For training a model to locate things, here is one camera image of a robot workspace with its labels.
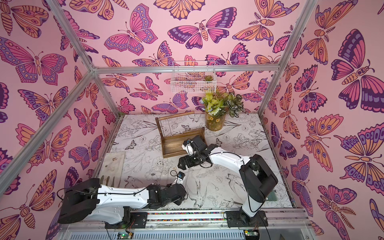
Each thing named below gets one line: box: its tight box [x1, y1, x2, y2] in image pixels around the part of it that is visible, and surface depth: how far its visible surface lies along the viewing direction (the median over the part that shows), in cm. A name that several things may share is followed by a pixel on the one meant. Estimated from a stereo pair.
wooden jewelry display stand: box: [155, 111, 208, 158], surface depth 108 cm
